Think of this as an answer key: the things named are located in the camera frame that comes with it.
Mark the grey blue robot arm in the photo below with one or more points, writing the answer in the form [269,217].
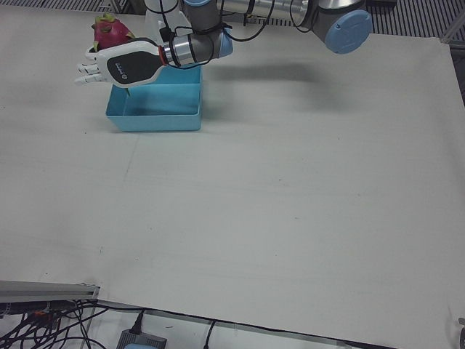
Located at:
[276,11]

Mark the aluminium profile rail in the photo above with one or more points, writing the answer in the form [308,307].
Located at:
[43,289]

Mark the light blue plastic bin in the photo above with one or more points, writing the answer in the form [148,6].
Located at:
[163,105]

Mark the aluminium frame corner profile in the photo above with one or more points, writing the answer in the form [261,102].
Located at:
[454,29]

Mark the pink dragon fruit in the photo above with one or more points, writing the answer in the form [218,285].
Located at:
[110,32]

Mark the grey power adapter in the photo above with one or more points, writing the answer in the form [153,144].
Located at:
[143,341]

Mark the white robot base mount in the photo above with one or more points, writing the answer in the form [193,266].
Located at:
[163,14]

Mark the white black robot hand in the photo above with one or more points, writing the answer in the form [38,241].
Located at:
[134,65]

